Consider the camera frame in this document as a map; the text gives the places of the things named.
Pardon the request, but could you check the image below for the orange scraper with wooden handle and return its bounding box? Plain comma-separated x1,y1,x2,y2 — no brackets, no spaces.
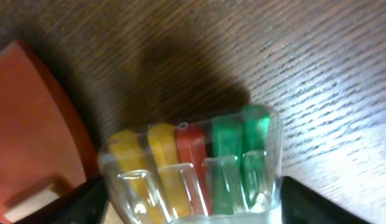
0,40,99,223

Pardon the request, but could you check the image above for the clear box of coloured bits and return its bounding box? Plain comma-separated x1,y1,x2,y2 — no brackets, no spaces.
99,104,283,223

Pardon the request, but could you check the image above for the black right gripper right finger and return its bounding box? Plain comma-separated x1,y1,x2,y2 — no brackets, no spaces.
280,176,369,224

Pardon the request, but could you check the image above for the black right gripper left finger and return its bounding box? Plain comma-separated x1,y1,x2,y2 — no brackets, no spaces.
16,176,109,224

